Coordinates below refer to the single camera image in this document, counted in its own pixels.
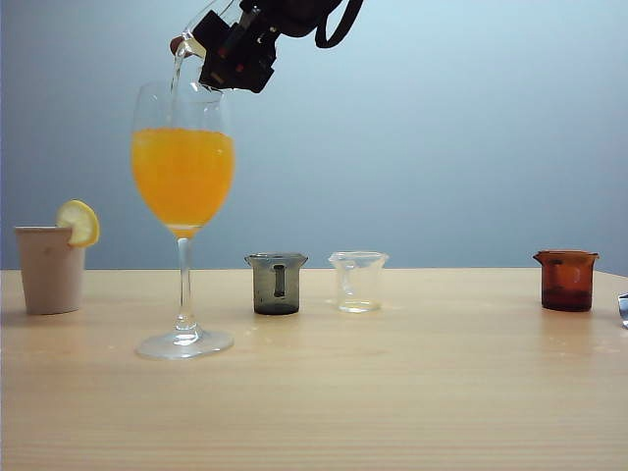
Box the thick black cable loop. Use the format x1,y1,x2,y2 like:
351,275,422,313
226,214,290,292
313,0,365,50

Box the smoky grey glass measuring cup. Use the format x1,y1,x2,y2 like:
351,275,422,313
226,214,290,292
243,252,309,316

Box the yellow lemon slice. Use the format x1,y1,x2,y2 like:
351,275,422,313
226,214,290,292
55,199,101,248

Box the amber glass measuring cup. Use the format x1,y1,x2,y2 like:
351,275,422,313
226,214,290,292
532,249,601,312

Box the clear brown-handled measuring cup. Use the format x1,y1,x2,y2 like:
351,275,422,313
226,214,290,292
169,0,236,63

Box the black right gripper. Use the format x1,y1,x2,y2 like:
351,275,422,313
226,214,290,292
192,0,350,94

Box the clear glass measuring cup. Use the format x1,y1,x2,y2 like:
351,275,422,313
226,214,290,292
327,250,390,314

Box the beige paper cup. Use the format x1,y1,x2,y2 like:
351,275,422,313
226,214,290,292
13,225,87,316

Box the wine glass with orange juice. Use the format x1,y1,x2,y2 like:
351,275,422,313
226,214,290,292
130,80,236,362

